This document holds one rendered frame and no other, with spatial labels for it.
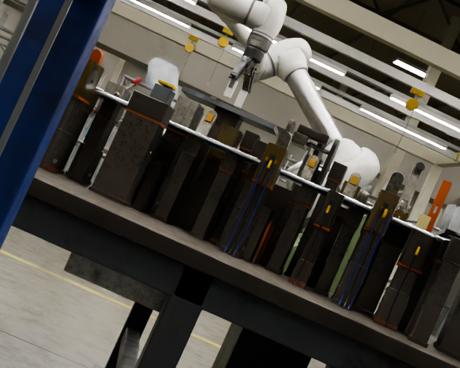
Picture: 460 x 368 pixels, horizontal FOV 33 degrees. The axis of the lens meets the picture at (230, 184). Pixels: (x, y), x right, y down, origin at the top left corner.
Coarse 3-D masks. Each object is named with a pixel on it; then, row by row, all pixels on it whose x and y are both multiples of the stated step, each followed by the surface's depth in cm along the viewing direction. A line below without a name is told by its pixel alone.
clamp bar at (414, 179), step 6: (420, 162) 256; (414, 168) 259; (420, 168) 256; (414, 174) 259; (420, 174) 258; (408, 180) 258; (414, 180) 259; (408, 186) 258; (414, 186) 258; (402, 192) 257; (408, 192) 258; (414, 192) 257; (402, 198) 257; (408, 198) 257; (408, 204) 256
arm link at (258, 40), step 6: (252, 36) 288; (258, 36) 287; (264, 36) 287; (246, 42) 290; (252, 42) 288; (258, 42) 287; (264, 42) 288; (270, 42) 289; (258, 48) 288; (264, 48) 288
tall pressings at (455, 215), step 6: (450, 204) 1032; (450, 210) 1022; (456, 210) 1039; (438, 216) 1005; (444, 216) 1029; (450, 216) 1011; (456, 216) 1030; (444, 222) 1019; (450, 222) 1001; (456, 222) 1021; (444, 228) 1009; (450, 228) 1030; (456, 228) 1012; (444, 318) 1015; (438, 330) 1013
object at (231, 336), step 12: (228, 336) 330; (240, 336) 307; (252, 336) 307; (228, 348) 318; (240, 348) 307; (252, 348) 307; (264, 348) 308; (276, 348) 308; (288, 348) 309; (216, 360) 331; (228, 360) 307; (240, 360) 307; (252, 360) 307; (264, 360) 308; (276, 360) 308; (288, 360) 309; (300, 360) 309
